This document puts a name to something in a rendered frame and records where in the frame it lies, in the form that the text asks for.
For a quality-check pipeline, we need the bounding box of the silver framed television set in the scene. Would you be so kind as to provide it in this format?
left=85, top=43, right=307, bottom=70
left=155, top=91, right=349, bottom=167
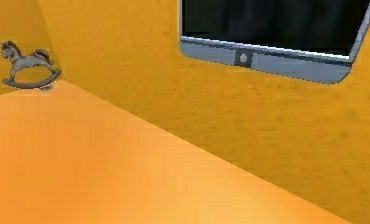
left=178, top=0, right=370, bottom=85

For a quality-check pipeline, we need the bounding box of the grey rocking horse toy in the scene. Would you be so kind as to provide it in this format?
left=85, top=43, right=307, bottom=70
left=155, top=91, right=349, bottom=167
left=0, top=40, right=63, bottom=90

